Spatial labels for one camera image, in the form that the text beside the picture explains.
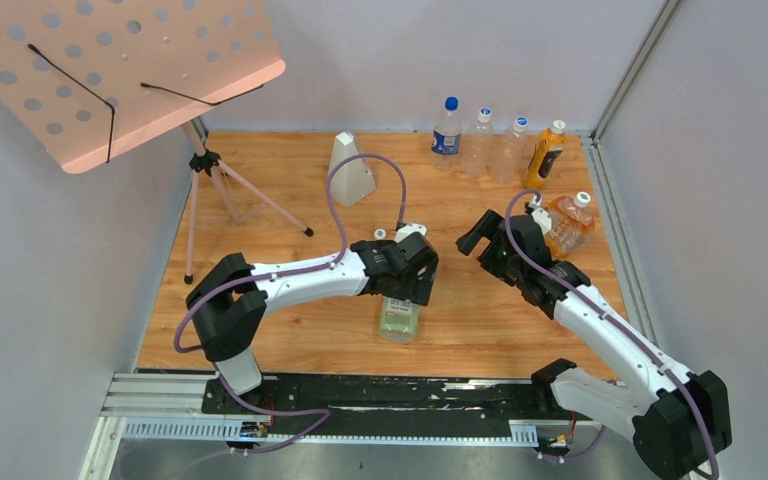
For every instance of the clear empty bottle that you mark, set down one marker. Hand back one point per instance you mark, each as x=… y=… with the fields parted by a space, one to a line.
x=478 y=144
x=505 y=161

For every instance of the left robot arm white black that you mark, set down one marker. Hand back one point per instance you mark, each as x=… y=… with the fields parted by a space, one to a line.
x=228 y=305

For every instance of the clear empty bottle right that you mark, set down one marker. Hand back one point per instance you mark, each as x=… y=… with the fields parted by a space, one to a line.
x=505 y=161

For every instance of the orange juice bottle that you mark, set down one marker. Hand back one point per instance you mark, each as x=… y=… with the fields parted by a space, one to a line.
x=549 y=146

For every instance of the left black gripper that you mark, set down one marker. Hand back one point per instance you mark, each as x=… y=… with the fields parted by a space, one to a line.
x=417 y=277

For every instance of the white green label bottle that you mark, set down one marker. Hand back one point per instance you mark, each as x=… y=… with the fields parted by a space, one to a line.
x=399 y=320

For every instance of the beige metronome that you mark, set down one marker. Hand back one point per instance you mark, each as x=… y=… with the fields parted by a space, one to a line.
x=354 y=181

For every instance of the pink music stand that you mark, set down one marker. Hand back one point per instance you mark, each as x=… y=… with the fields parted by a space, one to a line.
x=97 y=107

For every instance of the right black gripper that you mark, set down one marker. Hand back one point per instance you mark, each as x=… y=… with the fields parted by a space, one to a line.
x=484 y=228

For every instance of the blue cap water bottle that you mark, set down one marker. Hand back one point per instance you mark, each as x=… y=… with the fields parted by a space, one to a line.
x=446 y=135

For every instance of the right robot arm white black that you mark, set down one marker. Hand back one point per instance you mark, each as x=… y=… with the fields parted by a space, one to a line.
x=677 y=420

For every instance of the white bottle cap green print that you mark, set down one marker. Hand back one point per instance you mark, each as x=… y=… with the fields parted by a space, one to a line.
x=582 y=199

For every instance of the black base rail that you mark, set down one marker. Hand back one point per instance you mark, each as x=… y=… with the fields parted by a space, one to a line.
x=341 y=409

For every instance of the clear empty bottle left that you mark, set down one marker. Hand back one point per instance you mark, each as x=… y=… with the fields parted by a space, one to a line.
x=478 y=144

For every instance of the orange label plastic bottle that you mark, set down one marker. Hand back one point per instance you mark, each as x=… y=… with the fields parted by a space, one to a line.
x=571 y=227

